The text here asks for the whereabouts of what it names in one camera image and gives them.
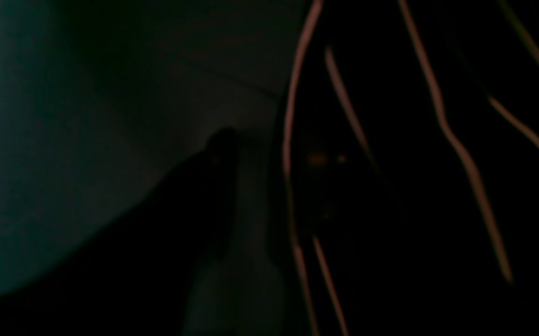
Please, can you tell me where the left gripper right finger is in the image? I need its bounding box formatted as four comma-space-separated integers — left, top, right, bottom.
269, 135, 438, 336

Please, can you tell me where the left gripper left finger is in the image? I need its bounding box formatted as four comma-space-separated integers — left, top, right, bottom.
0, 127, 238, 336

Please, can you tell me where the navy white striped t-shirt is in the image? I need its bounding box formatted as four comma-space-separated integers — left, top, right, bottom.
274, 0, 539, 336

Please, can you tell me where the teal table cloth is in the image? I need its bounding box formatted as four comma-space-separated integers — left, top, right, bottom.
0, 0, 305, 336

